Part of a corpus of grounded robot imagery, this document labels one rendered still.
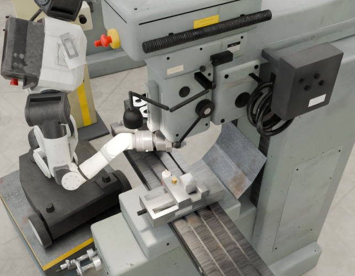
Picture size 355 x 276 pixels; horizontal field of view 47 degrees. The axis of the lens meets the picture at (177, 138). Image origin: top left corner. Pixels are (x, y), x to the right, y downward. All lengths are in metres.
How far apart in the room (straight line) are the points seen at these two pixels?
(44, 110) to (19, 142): 2.21
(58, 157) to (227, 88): 0.70
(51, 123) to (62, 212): 0.84
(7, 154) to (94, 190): 1.44
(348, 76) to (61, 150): 1.17
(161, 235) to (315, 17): 1.10
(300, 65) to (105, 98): 2.97
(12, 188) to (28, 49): 1.41
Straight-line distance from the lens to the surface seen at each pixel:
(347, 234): 3.13
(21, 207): 2.72
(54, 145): 1.64
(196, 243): 1.76
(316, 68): 1.36
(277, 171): 1.89
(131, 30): 1.21
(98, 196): 2.40
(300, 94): 1.38
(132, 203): 2.00
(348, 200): 3.33
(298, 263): 2.67
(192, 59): 1.37
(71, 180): 1.69
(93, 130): 3.69
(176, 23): 1.26
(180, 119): 1.52
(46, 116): 1.61
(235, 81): 1.53
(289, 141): 1.78
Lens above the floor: 2.39
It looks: 42 degrees down
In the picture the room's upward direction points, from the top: 1 degrees counter-clockwise
